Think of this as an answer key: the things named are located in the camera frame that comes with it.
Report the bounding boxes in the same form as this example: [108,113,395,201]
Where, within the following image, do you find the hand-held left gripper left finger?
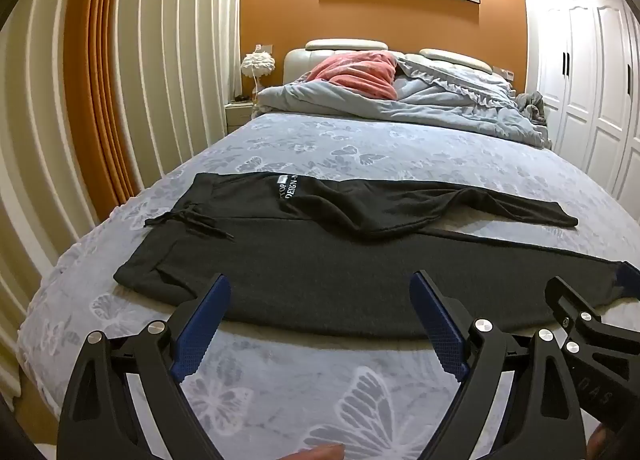
[56,273,232,460]

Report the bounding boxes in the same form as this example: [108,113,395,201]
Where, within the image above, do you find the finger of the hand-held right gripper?
[544,276,621,341]
[616,261,640,300]

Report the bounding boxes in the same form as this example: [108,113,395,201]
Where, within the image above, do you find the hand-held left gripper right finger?
[409,269,602,460]

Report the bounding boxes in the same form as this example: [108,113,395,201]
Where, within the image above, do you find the dark grey pants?
[114,171,637,341]

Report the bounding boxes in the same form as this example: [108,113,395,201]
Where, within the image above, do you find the person's right hand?
[586,429,615,460]

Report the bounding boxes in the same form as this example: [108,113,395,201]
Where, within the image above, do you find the person's left hand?
[294,444,347,460]

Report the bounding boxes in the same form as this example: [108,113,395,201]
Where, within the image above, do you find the grey clothing pile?
[517,90,549,124]

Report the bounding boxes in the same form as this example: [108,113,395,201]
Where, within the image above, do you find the white wardrobe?
[530,0,640,206]

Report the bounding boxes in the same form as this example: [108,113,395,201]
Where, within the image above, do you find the bed with grey butterfly sheet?
[15,110,640,460]

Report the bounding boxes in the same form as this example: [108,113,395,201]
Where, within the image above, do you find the white nightstand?
[224,99,259,136]

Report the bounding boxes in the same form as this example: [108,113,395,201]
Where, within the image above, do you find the grey ruffled duvet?
[251,53,553,150]

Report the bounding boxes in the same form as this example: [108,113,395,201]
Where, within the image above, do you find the white pleated curtain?
[112,0,244,191]
[0,0,118,391]

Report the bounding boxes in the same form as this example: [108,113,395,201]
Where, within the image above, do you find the white feather table lamp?
[241,51,277,102]

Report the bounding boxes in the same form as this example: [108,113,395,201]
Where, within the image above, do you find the pink blanket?
[306,51,399,101]

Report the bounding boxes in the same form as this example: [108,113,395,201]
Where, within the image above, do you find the orange curtain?
[60,0,151,208]

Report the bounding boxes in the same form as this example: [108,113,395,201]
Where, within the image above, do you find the white padded headboard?
[283,38,513,91]

